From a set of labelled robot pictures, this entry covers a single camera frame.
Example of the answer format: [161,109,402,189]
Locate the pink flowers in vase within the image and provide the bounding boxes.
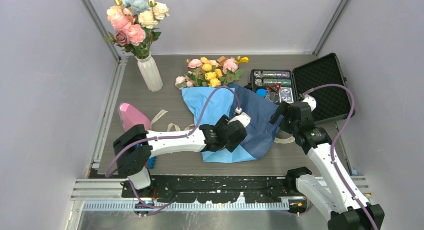
[104,0,170,59]

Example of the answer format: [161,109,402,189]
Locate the yellow wooden arch block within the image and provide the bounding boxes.
[235,56,249,65]

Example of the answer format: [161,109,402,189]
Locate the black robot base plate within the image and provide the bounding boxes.
[120,175,308,204]

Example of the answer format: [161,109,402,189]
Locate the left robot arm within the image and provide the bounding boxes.
[112,113,251,197]

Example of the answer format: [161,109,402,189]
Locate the blue round chip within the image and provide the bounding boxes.
[256,88,268,97]

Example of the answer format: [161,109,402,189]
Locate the playing card deck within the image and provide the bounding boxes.
[278,87,294,103]

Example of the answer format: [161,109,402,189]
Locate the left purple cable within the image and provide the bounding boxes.
[105,86,243,216]

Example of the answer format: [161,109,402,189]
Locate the black poker chip case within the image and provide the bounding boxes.
[246,53,352,124]

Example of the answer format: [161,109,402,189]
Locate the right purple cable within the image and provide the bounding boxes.
[303,83,380,230]

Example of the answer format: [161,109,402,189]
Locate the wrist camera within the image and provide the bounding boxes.
[301,94,317,112]
[229,112,251,128]

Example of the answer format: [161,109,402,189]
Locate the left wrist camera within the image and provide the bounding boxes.
[229,112,251,128]

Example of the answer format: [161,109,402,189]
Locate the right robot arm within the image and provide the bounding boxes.
[269,101,385,230]

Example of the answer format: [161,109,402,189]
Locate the blue paper bouquet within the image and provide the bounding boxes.
[174,55,285,164]

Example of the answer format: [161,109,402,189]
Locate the white ribbed vase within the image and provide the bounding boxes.
[136,54,163,92]

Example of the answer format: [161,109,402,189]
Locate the cream satin ribbon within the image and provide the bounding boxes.
[149,109,296,145]

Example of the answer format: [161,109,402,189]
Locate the purple cable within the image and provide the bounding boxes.
[105,86,243,216]
[303,83,380,230]

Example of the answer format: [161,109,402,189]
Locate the blue studded toy brick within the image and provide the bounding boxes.
[146,157,157,169]

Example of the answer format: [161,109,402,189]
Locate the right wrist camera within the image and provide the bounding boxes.
[301,94,317,112]

